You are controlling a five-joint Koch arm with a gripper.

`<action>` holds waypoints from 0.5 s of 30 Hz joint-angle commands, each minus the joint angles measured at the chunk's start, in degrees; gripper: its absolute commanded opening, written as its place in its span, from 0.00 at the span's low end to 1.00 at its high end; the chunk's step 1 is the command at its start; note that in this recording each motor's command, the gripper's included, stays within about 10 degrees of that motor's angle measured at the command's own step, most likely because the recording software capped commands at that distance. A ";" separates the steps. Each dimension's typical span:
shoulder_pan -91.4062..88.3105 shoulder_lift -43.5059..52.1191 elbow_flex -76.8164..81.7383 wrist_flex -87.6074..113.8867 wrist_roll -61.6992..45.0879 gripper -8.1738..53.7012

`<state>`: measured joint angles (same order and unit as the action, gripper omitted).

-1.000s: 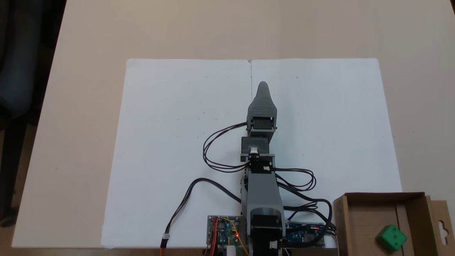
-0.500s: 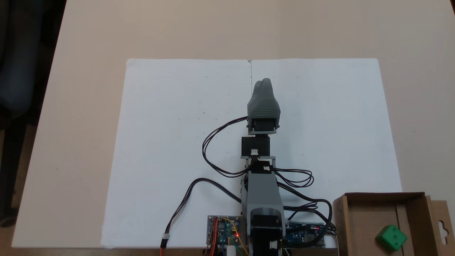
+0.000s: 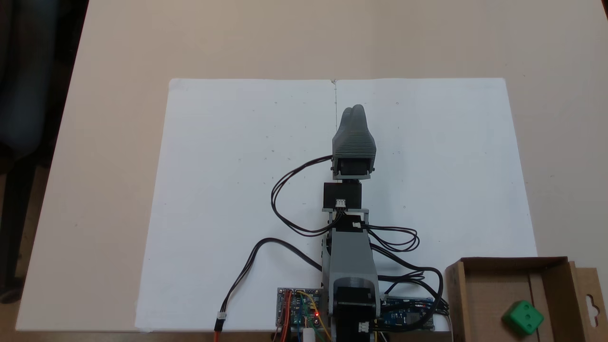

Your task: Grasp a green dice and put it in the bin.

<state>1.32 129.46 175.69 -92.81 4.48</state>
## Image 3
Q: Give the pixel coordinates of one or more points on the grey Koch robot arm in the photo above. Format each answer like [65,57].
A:
[349,256]

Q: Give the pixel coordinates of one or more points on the brown cardboard box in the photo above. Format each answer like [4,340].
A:
[484,304]

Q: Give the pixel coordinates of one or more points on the green die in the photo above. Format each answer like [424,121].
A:
[523,317]

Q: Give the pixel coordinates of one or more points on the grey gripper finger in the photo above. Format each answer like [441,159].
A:
[346,119]
[359,118]

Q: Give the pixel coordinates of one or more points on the blue circuit board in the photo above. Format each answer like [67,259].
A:
[403,316]

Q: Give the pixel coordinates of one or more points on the white paper sheet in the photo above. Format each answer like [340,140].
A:
[213,190]

